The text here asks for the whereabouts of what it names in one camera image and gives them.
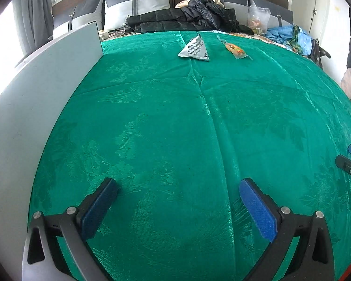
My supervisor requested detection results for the orange sausage snack packet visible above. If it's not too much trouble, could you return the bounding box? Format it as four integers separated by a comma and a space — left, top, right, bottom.
217, 36, 252, 60

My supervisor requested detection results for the silver triangular snack packet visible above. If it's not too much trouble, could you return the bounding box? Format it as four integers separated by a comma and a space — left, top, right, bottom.
178, 35, 209, 62

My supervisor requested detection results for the blue cloth pile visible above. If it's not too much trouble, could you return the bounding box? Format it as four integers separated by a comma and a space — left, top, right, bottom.
264, 25, 313, 56

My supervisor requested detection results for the white cardboard box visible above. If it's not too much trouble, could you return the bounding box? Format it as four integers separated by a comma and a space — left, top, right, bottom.
0, 22, 102, 280

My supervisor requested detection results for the grey pillow far right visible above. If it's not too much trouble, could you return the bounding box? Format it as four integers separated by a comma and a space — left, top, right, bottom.
248, 0, 294, 27

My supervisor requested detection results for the clear plastic bag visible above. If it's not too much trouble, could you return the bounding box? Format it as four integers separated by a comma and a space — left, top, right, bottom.
248, 6, 271, 35

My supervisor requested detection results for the green satin tablecloth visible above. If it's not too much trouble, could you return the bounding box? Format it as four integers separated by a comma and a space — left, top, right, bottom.
29, 32, 351, 280

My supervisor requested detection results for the black puffer jacket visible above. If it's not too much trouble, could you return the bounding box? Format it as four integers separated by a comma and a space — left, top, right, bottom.
124, 0, 254, 35

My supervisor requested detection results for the grey pillow far left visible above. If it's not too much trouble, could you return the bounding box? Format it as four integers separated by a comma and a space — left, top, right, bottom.
53, 0, 104, 39

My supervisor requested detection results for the grey curtain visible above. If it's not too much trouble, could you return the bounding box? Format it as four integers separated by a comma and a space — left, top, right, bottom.
12, 0, 54, 55

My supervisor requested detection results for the grey pillow centre left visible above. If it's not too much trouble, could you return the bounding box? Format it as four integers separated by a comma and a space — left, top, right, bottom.
104, 0, 170, 31

